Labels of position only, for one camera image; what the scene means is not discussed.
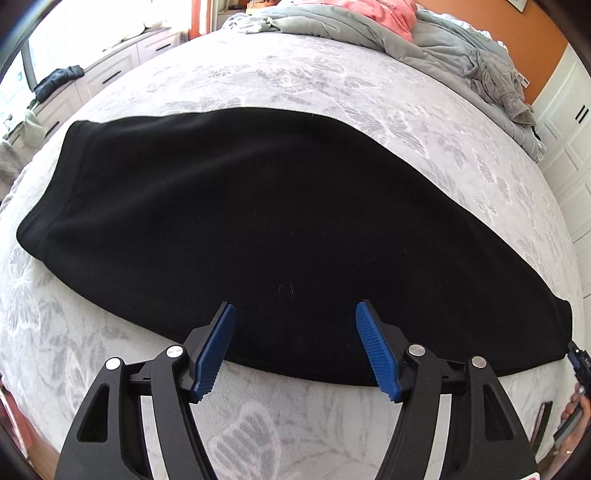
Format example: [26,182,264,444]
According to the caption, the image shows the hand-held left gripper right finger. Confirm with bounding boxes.
[355,299,539,480]

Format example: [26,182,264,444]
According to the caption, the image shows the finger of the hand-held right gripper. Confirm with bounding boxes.
[569,340,591,371]

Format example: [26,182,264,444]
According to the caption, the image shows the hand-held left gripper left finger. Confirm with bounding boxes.
[54,302,238,480]

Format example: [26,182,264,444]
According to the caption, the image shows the black pants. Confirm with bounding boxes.
[16,108,573,388]

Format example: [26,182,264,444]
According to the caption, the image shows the person's right hand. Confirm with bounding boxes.
[560,387,591,457]

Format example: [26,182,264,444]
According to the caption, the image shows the white wardrobe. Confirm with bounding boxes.
[531,46,591,245]

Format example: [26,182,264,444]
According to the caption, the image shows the pale green cloth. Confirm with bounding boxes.
[21,108,56,148]

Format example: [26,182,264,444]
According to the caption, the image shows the grey crumpled garment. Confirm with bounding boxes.
[466,46,537,126]

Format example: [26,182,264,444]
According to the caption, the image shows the white window seat cabinet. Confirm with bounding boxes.
[0,21,190,153]

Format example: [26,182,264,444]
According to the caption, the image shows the dark blue cloth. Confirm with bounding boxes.
[33,65,86,103]

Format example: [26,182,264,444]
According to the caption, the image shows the grey duvet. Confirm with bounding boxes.
[222,0,548,162]

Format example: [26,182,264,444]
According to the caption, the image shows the window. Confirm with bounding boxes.
[0,46,38,130]

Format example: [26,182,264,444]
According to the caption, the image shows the pink pillow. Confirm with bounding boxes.
[288,0,419,42]

